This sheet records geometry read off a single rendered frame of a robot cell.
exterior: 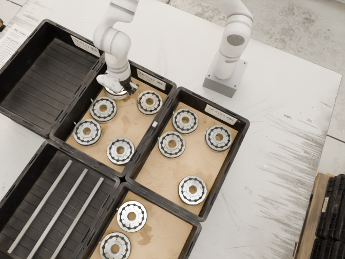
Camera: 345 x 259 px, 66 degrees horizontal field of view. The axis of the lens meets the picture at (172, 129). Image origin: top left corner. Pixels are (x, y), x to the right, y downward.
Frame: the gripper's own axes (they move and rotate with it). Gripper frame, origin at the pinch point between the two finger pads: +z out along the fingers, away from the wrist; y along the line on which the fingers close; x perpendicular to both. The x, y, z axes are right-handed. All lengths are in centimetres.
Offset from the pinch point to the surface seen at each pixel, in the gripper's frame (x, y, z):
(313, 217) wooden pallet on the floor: -10, -121, 70
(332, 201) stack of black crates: -21, -122, 58
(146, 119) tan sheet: 5.4, -13.3, 3.4
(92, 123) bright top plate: 17.6, 3.1, 0.8
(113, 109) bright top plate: 9.0, -0.7, 0.7
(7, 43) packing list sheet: 2, 65, 18
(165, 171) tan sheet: 19.6, -29.7, 2.8
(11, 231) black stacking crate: 63, 6, 3
